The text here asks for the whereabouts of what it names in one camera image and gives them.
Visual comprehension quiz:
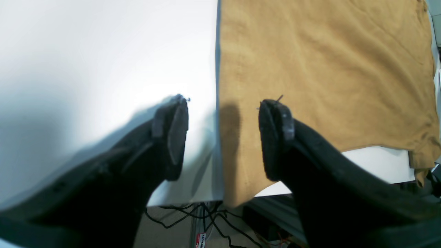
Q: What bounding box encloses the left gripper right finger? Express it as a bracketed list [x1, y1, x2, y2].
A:
[258, 100, 440, 248]

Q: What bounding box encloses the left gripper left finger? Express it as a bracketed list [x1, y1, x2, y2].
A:
[1, 94, 189, 248]

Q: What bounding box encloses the brown t-shirt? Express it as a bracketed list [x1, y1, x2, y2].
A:
[219, 0, 440, 207]

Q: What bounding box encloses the aluminium frame post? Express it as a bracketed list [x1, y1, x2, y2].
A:
[189, 195, 309, 248]

